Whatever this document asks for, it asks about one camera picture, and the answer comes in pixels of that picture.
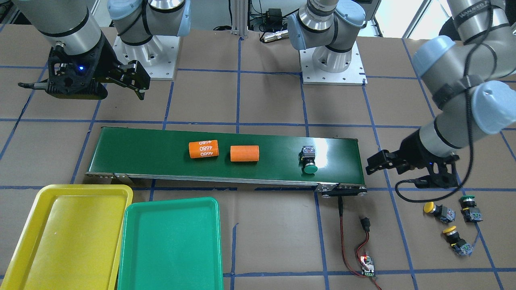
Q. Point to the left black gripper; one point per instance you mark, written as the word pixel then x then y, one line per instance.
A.
pixel 412 149

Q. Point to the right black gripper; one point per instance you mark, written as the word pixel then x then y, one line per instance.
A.
pixel 105 56

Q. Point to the yellow push button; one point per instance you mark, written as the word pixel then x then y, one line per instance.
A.
pixel 457 244
pixel 440 212

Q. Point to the green push button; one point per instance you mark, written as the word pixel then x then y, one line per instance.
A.
pixel 470 212
pixel 307 159

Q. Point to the orange cylinder with 4680 label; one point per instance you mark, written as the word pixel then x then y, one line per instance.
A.
pixel 203 148

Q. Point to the plain orange cylinder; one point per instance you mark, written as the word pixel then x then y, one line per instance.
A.
pixel 244 153

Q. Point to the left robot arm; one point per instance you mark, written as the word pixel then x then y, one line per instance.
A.
pixel 463 79

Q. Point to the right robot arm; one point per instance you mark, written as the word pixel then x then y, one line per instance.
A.
pixel 71 23

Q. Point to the green conveyor belt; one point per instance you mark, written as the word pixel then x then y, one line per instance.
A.
pixel 124 153

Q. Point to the small controller circuit board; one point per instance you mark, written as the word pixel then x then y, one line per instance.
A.
pixel 367 266

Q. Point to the yellow plastic tray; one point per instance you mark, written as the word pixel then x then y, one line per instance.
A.
pixel 71 239

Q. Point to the green plastic tray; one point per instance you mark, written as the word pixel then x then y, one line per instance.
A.
pixel 172 245

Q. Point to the black power adapter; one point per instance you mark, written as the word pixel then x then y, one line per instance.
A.
pixel 273 16

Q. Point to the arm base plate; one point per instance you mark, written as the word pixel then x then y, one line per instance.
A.
pixel 332 66
pixel 158 57

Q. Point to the aluminium frame post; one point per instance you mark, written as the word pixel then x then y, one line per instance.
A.
pixel 239 17

